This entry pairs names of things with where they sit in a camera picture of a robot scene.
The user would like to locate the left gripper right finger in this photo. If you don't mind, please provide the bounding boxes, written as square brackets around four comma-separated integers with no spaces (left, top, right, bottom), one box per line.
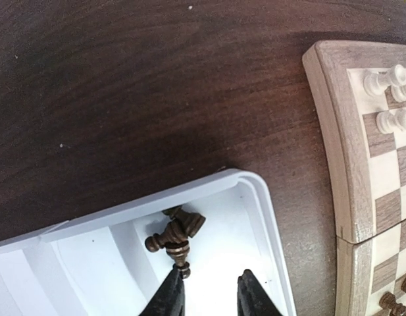
[237,269,282,316]

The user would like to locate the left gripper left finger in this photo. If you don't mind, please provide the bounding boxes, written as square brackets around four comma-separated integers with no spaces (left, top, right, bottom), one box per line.
[140,265,185,316]

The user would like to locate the white plastic divided tray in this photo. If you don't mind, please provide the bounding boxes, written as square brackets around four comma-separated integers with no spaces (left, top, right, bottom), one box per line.
[0,169,295,315]

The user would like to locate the dark chess piece corner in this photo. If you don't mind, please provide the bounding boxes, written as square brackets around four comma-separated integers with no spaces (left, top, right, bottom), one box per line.
[379,292,406,316]

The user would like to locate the wooden chess board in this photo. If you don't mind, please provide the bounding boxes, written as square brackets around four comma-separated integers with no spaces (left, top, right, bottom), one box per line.
[302,40,406,315]

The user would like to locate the dark chess pieces upper pile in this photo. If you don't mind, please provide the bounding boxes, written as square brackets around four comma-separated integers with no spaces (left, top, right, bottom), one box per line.
[145,205,206,279]

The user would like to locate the white chess pieces group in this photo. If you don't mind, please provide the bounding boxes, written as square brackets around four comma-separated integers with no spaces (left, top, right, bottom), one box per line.
[363,64,406,134]

